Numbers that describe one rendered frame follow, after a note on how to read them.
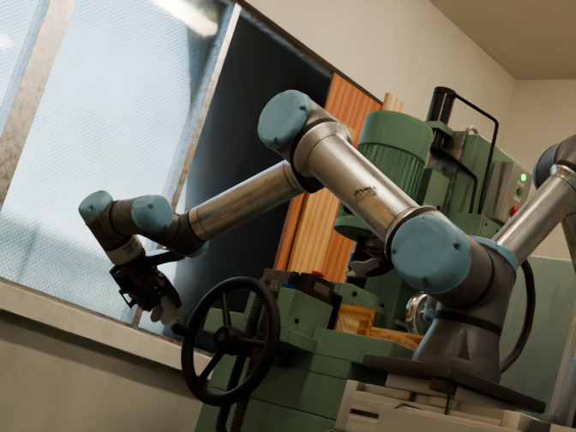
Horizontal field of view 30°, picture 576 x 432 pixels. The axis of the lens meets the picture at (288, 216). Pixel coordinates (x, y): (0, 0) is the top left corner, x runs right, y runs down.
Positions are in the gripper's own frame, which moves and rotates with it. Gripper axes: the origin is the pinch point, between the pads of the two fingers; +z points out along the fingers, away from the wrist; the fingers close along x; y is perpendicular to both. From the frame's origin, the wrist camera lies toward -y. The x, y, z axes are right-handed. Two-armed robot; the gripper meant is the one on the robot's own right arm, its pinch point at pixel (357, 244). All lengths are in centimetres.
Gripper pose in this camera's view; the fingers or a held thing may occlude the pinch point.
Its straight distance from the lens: 243.3
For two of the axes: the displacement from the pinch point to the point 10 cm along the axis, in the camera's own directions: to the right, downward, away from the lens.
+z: -7.0, -0.7, 7.1
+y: -6.3, -4.1, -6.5
